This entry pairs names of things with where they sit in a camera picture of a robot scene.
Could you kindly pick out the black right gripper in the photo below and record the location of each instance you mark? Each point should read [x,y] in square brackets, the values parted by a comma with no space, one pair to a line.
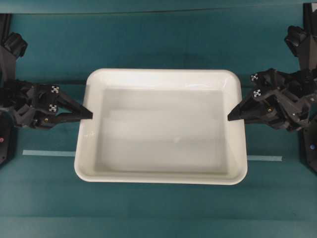
[287,93]

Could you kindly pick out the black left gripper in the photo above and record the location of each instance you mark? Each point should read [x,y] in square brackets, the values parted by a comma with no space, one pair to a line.
[36,105]

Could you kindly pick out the white plastic tray case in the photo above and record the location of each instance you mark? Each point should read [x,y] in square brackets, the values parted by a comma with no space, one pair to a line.
[162,126]

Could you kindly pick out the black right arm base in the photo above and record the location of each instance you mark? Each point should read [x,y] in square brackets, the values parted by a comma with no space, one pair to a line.
[308,142]

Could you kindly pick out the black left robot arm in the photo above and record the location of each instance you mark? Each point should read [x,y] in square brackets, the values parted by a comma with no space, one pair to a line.
[7,68]

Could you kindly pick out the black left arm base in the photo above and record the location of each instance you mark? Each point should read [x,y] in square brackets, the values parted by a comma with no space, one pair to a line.
[8,139]

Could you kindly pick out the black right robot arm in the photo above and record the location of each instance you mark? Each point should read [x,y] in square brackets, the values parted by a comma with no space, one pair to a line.
[307,56]

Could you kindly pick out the light blue tape strip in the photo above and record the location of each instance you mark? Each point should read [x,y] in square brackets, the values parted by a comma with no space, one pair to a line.
[72,154]

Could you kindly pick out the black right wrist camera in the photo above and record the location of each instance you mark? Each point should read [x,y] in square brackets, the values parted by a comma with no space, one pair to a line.
[295,36]

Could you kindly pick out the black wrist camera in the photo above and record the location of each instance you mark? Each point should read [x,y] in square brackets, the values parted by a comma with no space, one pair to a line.
[295,36]
[16,45]

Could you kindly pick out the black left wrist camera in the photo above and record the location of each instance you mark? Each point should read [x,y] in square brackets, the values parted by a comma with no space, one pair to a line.
[16,45]

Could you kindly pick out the black right frame rail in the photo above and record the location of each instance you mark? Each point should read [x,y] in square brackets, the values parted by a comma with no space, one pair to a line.
[310,18]

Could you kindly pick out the black frame rail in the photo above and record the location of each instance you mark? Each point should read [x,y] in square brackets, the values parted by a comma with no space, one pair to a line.
[5,19]
[310,18]

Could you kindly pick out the black left frame rail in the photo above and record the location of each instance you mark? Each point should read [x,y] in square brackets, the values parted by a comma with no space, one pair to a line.
[5,19]

